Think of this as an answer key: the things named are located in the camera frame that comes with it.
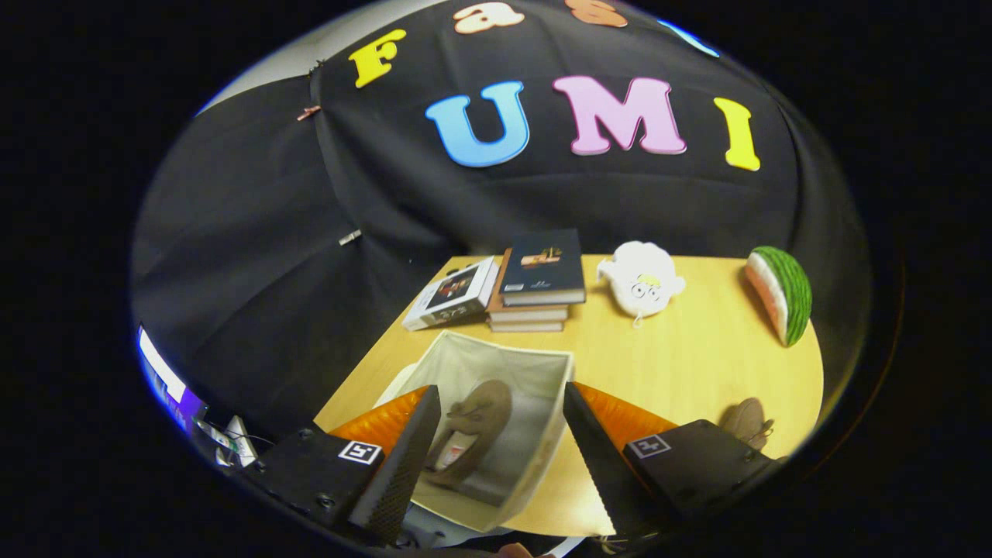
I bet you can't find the brown suede shoe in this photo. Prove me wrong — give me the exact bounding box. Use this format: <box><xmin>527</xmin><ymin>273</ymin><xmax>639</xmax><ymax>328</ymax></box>
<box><xmin>719</xmin><ymin>397</ymin><xmax>776</xmax><ymax>452</ymax></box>
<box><xmin>422</xmin><ymin>378</ymin><xmax>514</xmax><ymax>489</ymax></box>

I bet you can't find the foldable fabric storage box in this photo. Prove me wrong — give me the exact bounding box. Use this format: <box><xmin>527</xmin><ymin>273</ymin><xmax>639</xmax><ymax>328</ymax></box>
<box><xmin>372</xmin><ymin>329</ymin><xmax>576</xmax><ymax>534</ymax></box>

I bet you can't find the watermelon slice plush toy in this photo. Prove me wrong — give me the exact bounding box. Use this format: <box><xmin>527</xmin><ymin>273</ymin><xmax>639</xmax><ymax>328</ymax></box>
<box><xmin>746</xmin><ymin>246</ymin><xmax>813</xmax><ymax>347</ymax></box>

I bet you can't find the dark cover book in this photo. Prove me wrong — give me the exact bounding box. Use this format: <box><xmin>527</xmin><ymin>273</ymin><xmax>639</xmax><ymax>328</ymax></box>
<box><xmin>500</xmin><ymin>228</ymin><xmax>587</xmax><ymax>307</ymax></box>

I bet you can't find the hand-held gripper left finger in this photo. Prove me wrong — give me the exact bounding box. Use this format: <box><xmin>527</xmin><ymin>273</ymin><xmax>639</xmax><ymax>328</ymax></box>
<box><xmin>248</xmin><ymin>384</ymin><xmax>443</xmax><ymax>547</ymax></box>

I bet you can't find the white cover book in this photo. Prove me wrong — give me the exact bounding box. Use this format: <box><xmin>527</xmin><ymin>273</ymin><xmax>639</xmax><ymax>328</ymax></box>
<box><xmin>401</xmin><ymin>257</ymin><xmax>501</xmax><ymax>332</ymax></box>

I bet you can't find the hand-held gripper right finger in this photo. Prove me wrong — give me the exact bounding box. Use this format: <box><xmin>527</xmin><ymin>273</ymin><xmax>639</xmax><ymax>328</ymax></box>
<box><xmin>562</xmin><ymin>381</ymin><xmax>780</xmax><ymax>539</ymax></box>

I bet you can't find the laptop screen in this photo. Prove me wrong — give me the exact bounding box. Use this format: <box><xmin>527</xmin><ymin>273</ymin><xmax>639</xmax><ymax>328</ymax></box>
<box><xmin>137</xmin><ymin>325</ymin><xmax>208</xmax><ymax>433</ymax></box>

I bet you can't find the small white device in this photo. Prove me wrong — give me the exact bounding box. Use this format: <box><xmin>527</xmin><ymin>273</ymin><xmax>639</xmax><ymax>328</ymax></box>
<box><xmin>221</xmin><ymin>415</ymin><xmax>260</xmax><ymax>467</ymax></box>

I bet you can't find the black backdrop cloth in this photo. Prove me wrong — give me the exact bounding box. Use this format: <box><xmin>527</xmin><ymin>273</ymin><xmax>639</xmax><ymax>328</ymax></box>
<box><xmin>132</xmin><ymin>0</ymin><xmax>873</xmax><ymax>443</ymax></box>

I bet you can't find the white plush toy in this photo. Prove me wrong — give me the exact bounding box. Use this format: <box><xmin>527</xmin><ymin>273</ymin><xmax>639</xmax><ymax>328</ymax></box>
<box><xmin>597</xmin><ymin>241</ymin><xmax>687</xmax><ymax>326</ymax></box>

